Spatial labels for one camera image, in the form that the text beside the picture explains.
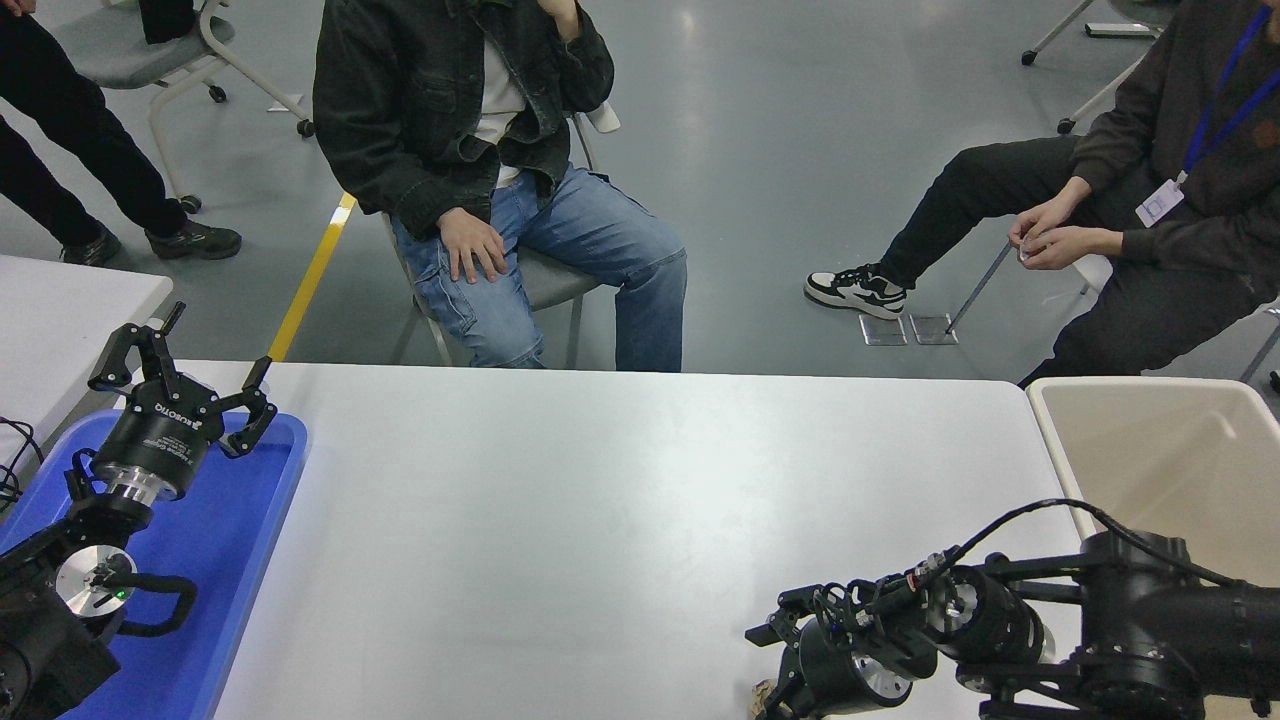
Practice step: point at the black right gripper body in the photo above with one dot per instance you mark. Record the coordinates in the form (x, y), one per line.
(830, 670)

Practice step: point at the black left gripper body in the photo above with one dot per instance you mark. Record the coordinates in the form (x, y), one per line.
(160, 440)

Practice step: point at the tan paper ball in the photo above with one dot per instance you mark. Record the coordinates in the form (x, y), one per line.
(761, 690)

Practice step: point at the small white object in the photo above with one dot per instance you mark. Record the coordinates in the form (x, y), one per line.
(1026, 246)

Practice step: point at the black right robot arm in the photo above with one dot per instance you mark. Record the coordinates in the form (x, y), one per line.
(1150, 600)

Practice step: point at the person's right hand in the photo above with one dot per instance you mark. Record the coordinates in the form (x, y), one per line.
(472, 242)
(1042, 220)

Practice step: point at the person's hand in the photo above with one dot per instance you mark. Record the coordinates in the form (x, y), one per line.
(15, 6)

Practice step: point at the person's left hand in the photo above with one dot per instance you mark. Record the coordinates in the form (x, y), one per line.
(1060, 248)
(562, 15)

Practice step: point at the white side table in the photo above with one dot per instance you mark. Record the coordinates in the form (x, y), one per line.
(50, 320)

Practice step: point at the blue plastic tray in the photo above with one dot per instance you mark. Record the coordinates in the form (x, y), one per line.
(230, 530)

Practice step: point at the person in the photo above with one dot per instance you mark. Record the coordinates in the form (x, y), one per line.
(400, 100)
(60, 110)
(1130, 110)

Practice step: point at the square metal floor plate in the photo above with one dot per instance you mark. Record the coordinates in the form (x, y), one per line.
(883, 330)
(932, 330)

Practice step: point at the grey office chair with casters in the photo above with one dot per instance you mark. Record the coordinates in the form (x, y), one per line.
(110, 50)

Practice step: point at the grey chair with metal legs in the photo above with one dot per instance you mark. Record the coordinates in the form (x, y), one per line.
(555, 285)

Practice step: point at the black bag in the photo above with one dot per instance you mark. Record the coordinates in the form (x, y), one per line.
(167, 20)

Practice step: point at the large pale plastic bin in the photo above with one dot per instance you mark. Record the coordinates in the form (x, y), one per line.
(1150, 450)

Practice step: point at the white chair with dark legs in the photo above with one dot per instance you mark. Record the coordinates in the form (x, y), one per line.
(1092, 272)

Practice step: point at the white chair base with casters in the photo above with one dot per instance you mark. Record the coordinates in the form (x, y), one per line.
(1120, 29)

